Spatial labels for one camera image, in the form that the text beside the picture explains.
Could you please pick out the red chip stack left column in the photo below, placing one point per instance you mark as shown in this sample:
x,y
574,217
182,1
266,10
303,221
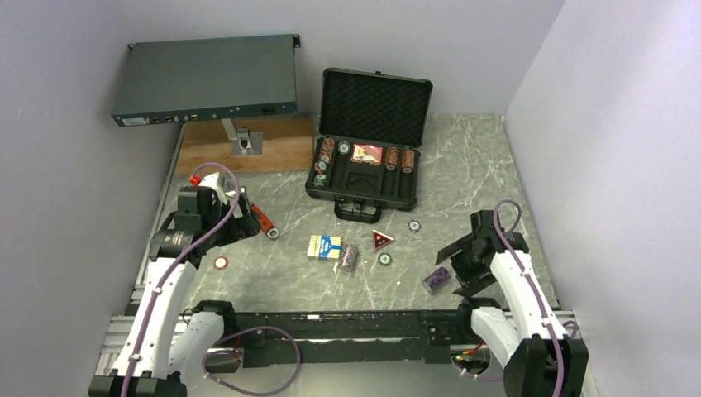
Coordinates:
x,y
324,155

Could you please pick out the dark poker chip stack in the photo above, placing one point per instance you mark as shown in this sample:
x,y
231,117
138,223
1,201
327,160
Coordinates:
x,y
347,258

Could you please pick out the grey metal stand bracket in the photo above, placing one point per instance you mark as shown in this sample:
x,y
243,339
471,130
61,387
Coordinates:
x,y
244,142

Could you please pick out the brown chip stack right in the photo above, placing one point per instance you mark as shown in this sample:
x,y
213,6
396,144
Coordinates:
x,y
408,161

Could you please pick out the blue Texas Hold'em card deck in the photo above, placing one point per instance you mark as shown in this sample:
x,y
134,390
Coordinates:
x,y
324,247

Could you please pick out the grey rack-mount network switch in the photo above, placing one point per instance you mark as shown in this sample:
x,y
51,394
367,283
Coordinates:
x,y
207,79

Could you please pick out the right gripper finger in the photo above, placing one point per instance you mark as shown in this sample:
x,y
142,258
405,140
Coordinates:
x,y
449,251
467,292

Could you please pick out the green 20 poker chip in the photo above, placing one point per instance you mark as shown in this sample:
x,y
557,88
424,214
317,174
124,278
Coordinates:
x,y
385,259

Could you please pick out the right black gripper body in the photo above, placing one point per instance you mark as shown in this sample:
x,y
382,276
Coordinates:
x,y
470,270

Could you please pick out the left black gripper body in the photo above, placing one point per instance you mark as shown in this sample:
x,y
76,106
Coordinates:
x,y
236,229

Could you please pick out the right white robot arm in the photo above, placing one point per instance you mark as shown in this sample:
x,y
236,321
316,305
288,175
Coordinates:
x,y
505,307

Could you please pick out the red triangular all-in button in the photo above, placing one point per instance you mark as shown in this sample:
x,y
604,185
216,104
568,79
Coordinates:
x,y
380,240

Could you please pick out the wooden board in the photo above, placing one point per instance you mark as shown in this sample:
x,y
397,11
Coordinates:
x,y
286,145

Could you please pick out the green chip in case top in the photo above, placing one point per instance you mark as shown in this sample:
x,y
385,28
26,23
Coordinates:
x,y
344,147

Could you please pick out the brown chip stack in case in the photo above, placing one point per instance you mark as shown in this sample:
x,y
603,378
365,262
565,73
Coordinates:
x,y
391,158

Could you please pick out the black poker set case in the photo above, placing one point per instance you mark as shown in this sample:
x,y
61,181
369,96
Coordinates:
x,y
373,109

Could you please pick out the green chips in case bottom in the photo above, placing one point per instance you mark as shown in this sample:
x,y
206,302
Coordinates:
x,y
319,180

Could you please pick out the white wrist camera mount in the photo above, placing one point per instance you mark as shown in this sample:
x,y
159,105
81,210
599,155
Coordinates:
x,y
222,185

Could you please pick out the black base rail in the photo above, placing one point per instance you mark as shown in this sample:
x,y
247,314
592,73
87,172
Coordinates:
x,y
431,336

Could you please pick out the purple poker chip stack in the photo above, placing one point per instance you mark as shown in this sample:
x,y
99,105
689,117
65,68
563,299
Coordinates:
x,y
433,282

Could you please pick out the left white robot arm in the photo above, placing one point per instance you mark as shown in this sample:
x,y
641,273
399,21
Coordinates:
x,y
152,361

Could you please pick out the red card deck in case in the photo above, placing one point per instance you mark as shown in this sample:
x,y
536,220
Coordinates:
x,y
367,154

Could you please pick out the red 5 poker chip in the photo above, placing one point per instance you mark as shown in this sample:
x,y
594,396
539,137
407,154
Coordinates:
x,y
220,263

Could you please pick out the red-handled adjustable wrench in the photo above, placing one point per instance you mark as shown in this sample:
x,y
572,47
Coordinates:
x,y
266,225

